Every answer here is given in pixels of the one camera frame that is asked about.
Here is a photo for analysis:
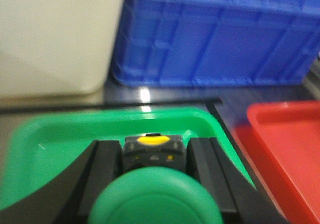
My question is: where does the green mushroom push button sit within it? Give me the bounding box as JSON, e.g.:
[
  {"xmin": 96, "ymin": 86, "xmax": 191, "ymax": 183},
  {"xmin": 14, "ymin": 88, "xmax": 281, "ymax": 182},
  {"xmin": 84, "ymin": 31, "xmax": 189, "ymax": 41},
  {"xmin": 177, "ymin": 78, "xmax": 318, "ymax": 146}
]
[{"xmin": 88, "ymin": 133, "xmax": 223, "ymax": 223}]

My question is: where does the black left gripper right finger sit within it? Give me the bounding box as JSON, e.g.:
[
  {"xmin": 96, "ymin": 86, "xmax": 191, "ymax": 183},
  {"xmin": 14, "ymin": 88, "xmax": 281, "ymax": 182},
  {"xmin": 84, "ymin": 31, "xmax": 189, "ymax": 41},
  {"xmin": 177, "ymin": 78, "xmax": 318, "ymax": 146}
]
[{"xmin": 186, "ymin": 137, "xmax": 288, "ymax": 223}]

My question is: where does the red plastic tray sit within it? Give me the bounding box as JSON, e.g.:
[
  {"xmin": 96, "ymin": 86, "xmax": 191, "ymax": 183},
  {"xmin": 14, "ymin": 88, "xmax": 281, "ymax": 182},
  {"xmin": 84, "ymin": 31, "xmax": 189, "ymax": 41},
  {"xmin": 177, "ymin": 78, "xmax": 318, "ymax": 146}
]
[{"xmin": 232, "ymin": 101, "xmax": 320, "ymax": 223}]

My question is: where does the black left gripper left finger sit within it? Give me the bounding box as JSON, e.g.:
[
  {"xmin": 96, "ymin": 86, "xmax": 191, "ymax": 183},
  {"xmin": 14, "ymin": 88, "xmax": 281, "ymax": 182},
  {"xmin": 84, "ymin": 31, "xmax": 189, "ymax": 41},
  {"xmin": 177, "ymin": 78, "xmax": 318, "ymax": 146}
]
[{"xmin": 0, "ymin": 140, "xmax": 122, "ymax": 223}]

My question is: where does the green plastic tray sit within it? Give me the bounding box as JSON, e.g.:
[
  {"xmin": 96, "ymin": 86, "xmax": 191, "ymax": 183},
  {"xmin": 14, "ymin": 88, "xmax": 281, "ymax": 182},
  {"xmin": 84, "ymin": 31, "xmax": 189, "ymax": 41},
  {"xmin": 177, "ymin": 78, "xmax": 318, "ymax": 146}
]
[{"xmin": 0, "ymin": 107, "xmax": 250, "ymax": 208}]

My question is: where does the blue plastic crate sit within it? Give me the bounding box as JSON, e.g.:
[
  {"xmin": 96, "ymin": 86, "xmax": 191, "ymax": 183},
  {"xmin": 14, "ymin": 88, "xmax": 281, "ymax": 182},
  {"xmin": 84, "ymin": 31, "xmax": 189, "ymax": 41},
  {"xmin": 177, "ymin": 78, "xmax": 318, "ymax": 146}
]
[{"xmin": 111, "ymin": 0, "xmax": 320, "ymax": 87}]

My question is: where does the cream plastic basket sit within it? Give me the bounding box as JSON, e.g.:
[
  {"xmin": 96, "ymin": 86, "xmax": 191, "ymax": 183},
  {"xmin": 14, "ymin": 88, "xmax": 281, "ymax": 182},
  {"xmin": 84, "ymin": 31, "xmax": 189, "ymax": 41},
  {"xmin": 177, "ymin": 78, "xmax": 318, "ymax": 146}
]
[{"xmin": 0, "ymin": 0, "xmax": 124, "ymax": 98}]

